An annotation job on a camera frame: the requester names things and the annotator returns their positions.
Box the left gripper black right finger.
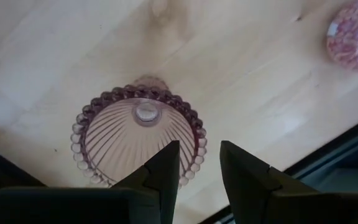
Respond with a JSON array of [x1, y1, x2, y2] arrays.
[[219, 140, 358, 224]]

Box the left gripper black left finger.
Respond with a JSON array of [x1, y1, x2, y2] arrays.
[[0, 140, 181, 224]]

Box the brown glass cup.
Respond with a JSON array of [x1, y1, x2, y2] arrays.
[[70, 74, 208, 190]]

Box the black aluminium table frame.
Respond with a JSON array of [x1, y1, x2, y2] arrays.
[[197, 112, 358, 224]]

